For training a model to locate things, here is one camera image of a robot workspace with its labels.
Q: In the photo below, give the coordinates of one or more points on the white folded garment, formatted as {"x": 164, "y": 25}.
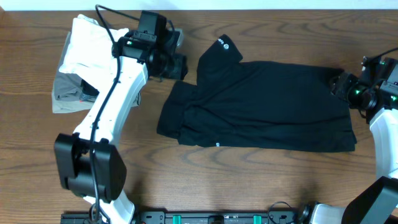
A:
{"x": 89, "y": 53}

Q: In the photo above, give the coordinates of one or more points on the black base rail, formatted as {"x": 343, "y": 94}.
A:
{"x": 278, "y": 216}

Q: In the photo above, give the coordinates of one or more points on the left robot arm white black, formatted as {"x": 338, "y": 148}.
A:
{"x": 88, "y": 161}

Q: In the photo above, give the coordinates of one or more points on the black t-shirt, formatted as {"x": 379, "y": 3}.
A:
{"x": 257, "y": 104}

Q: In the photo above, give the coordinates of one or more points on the grey folded garment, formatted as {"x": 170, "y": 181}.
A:
{"x": 66, "y": 93}

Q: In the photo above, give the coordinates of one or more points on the black folded garment in pile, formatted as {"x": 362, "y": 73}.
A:
{"x": 88, "y": 90}

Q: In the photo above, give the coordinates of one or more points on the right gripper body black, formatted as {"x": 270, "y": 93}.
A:
{"x": 354, "y": 92}

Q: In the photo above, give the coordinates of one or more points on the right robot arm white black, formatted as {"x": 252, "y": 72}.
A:
{"x": 379, "y": 100}

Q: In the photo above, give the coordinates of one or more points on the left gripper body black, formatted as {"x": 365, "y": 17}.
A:
{"x": 169, "y": 67}

